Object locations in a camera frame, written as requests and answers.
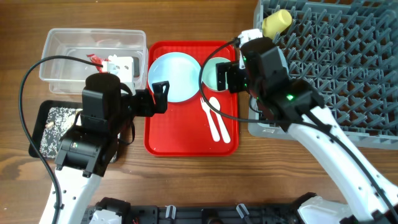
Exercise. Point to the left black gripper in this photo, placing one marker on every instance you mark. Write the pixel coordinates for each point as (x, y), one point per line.
(148, 108)

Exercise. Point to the red snack wrapper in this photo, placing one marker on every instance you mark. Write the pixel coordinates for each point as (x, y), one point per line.
(96, 59)

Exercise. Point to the grey dishwasher rack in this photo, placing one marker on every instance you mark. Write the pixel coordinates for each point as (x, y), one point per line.
(348, 51)

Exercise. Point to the crumpled white tissue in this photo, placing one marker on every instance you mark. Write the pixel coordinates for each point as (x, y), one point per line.
(113, 59)

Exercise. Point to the black waste tray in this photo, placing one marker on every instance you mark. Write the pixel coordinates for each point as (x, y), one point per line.
(43, 113)

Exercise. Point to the white plastic fork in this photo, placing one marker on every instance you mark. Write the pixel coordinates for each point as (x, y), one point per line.
(214, 132)

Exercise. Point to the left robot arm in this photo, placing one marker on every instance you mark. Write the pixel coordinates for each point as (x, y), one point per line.
(86, 149)

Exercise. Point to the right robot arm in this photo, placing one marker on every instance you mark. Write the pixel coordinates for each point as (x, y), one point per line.
(299, 109)

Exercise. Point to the small light blue bowl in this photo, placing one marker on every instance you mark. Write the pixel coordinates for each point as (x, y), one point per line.
(284, 68)

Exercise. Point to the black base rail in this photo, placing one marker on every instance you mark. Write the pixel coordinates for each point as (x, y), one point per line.
(268, 214)

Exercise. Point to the clear plastic bin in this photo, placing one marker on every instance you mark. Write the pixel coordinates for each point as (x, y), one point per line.
(68, 77)

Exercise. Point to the yellow plastic cup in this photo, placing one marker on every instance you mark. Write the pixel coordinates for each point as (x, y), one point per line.
(276, 23)

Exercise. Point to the food leftovers rice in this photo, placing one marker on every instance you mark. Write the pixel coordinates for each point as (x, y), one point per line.
(58, 122)

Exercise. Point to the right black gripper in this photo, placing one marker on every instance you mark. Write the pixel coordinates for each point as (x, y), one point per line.
(233, 70)

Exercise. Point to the white plastic spoon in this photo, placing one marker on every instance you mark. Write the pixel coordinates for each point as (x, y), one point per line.
(224, 132)

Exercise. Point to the large light blue plate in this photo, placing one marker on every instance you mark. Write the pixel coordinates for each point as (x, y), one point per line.
(180, 70)

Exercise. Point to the mint green bowl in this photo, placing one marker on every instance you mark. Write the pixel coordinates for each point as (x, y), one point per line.
(209, 76)

